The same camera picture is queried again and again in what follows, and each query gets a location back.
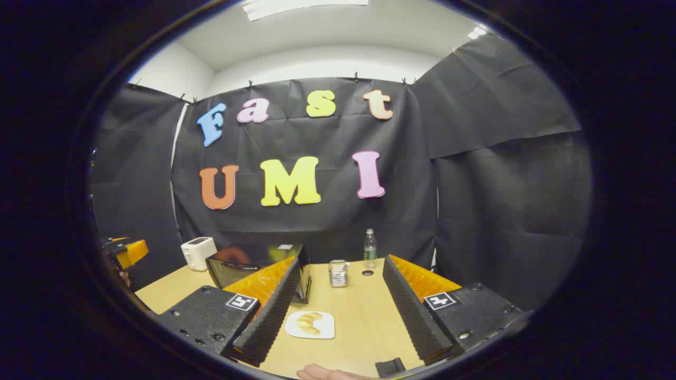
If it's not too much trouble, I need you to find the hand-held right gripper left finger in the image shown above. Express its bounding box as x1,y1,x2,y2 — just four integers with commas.
157,256,302,368

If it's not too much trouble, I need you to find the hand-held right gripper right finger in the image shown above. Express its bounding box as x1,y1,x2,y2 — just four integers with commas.
382,254,524,366

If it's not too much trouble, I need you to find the golden croissant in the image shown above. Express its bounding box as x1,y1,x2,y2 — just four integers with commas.
296,312,323,336

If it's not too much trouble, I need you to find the black electric oven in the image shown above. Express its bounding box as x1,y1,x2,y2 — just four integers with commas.
205,243,312,305

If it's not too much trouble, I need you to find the white square plate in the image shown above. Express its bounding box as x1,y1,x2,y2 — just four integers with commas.
285,311,335,339

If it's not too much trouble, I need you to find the white toaster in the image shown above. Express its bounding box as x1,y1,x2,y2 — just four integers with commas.
181,237,218,272

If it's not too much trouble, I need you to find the clear plastic water bottle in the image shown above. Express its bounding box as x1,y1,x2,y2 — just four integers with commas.
363,229,378,269

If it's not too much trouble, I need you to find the black backdrop cloth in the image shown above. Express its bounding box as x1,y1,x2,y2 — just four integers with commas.
87,33,593,312

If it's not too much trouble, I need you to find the long ceiling light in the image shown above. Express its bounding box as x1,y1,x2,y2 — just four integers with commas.
243,0,369,22

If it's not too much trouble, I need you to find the metal wire holder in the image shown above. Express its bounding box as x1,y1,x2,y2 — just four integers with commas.
328,260,350,288

